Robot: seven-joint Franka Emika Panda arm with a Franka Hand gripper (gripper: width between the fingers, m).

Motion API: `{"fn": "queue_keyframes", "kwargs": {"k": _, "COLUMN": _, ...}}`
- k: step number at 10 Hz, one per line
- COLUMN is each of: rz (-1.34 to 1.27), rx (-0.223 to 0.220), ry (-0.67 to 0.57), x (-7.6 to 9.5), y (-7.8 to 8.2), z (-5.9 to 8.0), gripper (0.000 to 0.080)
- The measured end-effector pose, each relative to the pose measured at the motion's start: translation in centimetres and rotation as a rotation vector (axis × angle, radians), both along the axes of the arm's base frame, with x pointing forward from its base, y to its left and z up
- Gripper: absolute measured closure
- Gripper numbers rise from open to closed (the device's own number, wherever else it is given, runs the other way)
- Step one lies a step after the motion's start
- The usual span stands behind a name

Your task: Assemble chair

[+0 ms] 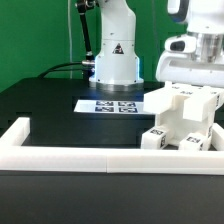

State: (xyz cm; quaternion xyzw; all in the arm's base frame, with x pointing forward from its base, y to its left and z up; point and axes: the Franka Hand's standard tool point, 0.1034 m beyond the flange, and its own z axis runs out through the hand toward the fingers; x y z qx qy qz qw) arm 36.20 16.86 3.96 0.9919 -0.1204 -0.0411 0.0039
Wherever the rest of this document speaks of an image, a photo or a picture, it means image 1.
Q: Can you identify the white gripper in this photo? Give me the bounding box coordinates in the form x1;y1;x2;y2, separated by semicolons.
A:
156;52;224;88

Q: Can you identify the thin white cable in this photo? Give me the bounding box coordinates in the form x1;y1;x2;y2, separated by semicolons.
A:
67;0;74;80

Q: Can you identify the white U-shaped fence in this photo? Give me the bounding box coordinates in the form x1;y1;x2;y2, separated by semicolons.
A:
0;117;224;175

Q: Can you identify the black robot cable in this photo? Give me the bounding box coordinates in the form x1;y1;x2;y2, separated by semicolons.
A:
36;0;98;80

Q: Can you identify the white chair back frame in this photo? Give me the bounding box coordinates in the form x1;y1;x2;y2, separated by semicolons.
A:
143;82;224;122

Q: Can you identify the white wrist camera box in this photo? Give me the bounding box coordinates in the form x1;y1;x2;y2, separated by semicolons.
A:
165;34;197;54

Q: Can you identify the white tag sheet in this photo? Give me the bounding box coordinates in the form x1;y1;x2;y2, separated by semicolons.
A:
74;100;144;114

